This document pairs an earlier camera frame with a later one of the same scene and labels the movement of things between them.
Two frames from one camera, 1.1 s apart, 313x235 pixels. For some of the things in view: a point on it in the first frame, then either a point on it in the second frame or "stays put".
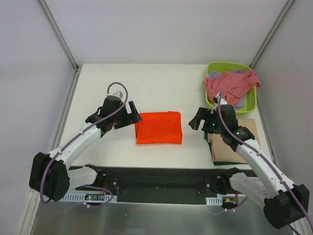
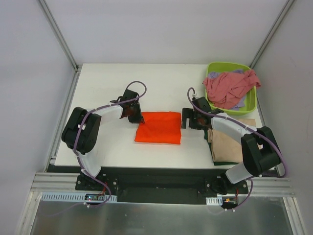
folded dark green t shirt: [216, 163] stays put
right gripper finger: [201, 114] to [187, 113]
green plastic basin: [250, 99] stays put
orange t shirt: [162, 128] stays put
